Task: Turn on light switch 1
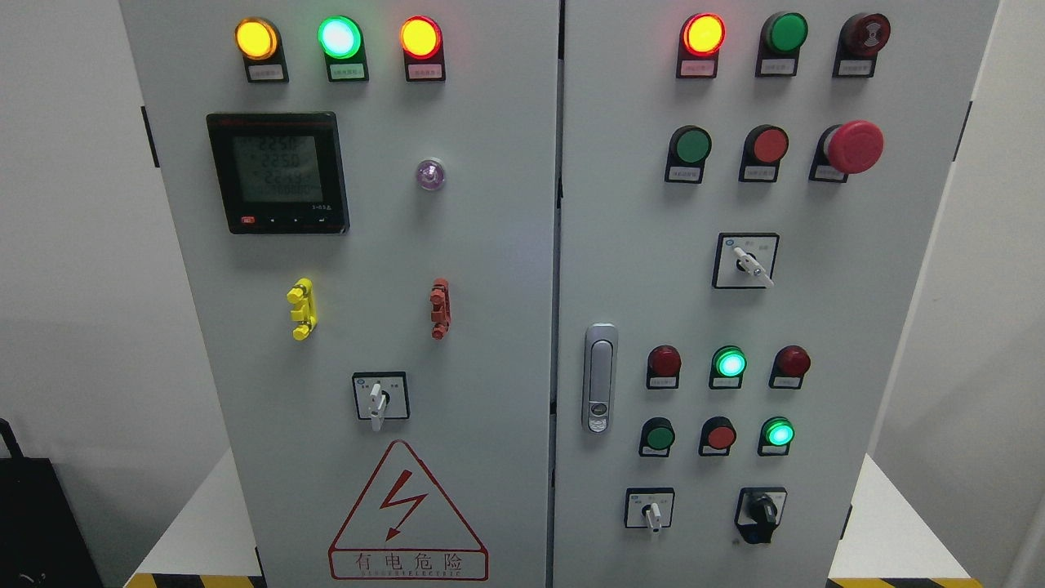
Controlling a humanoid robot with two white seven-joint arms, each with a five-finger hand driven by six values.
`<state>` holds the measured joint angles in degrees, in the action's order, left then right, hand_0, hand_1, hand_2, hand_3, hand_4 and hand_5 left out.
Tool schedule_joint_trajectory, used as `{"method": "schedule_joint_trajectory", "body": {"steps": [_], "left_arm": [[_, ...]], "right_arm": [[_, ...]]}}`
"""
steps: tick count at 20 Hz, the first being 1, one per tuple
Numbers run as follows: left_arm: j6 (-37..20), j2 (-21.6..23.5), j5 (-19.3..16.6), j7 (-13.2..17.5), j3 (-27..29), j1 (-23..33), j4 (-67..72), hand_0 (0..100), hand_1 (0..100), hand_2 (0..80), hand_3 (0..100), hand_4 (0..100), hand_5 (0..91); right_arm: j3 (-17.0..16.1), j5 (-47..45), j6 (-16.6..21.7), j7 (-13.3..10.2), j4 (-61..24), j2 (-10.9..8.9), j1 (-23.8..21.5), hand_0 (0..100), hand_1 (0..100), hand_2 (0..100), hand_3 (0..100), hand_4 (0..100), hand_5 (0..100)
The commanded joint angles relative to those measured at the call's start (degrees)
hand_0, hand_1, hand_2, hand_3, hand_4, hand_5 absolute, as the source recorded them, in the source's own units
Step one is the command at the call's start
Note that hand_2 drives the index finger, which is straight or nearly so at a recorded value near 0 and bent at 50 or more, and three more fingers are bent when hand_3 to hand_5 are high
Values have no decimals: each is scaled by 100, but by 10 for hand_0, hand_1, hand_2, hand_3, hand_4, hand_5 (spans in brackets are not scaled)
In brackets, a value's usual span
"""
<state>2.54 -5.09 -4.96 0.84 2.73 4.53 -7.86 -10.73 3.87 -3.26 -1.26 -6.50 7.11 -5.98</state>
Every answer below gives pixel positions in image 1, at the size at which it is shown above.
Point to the black bag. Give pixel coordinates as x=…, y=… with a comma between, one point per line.
x=41, y=544

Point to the red terminal connector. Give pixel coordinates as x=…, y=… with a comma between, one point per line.
x=440, y=314

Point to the dark red buzzer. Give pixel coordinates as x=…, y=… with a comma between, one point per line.
x=860, y=40

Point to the green lit indicator lower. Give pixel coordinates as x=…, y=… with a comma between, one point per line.
x=776, y=436

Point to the red push button lower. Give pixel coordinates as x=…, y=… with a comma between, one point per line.
x=717, y=436

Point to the white rotary selector switch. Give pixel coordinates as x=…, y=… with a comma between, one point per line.
x=380, y=397

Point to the green lit indicator middle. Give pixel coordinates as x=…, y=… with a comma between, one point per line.
x=727, y=368

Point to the silver cabinet door handle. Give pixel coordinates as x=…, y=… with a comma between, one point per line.
x=599, y=376

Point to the small clear bulb light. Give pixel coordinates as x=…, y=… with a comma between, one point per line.
x=431, y=174

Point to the green lit indicator light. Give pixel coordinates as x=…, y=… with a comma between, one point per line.
x=344, y=49

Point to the green push button lower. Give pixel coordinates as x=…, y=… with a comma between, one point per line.
x=656, y=438

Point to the yellow indicator light top left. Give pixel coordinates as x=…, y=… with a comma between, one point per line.
x=261, y=46

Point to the black knob selector switch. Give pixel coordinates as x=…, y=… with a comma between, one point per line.
x=758, y=513

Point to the black digital power meter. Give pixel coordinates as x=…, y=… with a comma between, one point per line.
x=280, y=173

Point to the dark red indicator light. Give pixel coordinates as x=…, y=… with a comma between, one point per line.
x=789, y=368
x=663, y=368

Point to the red push button second row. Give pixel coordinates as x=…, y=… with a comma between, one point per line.
x=763, y=149

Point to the orange red-ringed indicator light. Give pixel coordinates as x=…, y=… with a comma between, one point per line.
x=422, y=46

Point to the red electrical hazard sticker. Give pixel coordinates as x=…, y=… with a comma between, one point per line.
x=404, y=527

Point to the dark red indicator light left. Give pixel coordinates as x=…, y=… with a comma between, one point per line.
x=663, y=368

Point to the orange indicator light right door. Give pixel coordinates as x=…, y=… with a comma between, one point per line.
x=699, y=44

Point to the dark red indicator light right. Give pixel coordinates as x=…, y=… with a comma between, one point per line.
x=789, y=368

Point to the yellow terminal connector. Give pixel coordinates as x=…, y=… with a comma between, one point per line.
x=303, y=310

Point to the small white selector switch bottom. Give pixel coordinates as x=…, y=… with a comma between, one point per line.
x=649, y=508

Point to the green push button second row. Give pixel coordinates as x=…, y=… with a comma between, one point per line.
x=688, y=149

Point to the green push button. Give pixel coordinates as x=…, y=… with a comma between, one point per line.
x=783, y=34
x=656, y=438

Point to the red emergency stop button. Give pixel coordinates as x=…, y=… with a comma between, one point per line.
x=846, y=149

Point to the white selector switch right door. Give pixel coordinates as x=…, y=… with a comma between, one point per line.
x=745, y=260

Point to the green push button top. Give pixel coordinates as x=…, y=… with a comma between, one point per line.
x=783, y=34

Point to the grey electrical cabinet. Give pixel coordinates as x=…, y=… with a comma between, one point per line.
x=554, y=124

